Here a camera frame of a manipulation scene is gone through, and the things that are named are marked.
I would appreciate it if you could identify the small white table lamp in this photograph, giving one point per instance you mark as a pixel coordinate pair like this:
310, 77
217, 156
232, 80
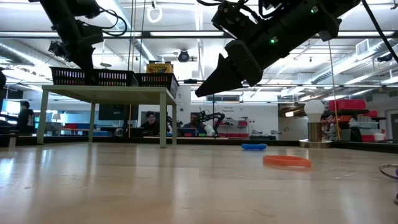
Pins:
56, 117

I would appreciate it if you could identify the black ceiling fixture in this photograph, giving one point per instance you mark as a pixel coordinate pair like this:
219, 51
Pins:
385, 57

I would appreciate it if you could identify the black monitor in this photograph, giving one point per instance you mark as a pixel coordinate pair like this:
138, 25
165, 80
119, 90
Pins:
118, 112

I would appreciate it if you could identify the background black robot arm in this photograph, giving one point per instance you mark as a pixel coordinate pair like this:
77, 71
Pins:
214, 116

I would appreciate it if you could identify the black mesh plastic basket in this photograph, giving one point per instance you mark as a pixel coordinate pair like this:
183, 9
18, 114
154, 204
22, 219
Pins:
115, 78
157, 81
66, 77

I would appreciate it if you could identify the white light bulb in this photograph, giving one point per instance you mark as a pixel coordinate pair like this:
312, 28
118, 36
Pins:
314, 109

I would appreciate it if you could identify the black metal gantry frame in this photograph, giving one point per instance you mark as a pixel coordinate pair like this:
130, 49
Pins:
189, 81

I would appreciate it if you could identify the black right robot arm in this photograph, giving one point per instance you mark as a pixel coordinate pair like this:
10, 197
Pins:
335, 9

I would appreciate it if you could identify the person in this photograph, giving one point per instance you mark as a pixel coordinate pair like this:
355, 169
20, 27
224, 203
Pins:
194, 124
151, 123
25, 119

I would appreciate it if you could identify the red storage bin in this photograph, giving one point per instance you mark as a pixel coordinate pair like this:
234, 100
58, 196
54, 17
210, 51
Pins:
346, 105

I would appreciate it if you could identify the white ceiling air vent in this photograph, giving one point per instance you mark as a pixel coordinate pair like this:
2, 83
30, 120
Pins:
362, 47

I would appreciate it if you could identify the black ceiling spotlight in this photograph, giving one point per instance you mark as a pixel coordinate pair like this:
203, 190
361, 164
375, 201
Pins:
57, 49

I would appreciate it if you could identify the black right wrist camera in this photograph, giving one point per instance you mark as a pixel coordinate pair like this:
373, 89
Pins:
236, 18

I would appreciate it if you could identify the round metal lamp base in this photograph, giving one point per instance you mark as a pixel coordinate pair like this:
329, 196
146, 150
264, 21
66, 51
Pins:
314, 137

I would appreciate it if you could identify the orange rubber band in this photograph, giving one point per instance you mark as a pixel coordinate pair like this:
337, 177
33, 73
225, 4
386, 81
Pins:
308, 163

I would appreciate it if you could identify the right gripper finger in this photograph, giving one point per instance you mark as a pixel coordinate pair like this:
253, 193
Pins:
224, 87
222, 70

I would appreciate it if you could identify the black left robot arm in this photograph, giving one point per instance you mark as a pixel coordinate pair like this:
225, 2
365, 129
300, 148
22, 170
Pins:
59, 12

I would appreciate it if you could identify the yellow thin rod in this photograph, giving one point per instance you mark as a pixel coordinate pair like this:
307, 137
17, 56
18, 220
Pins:
129, 121

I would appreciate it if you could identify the green perforated metal shelf riser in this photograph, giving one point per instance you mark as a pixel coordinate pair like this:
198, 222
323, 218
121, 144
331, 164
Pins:
109, 90

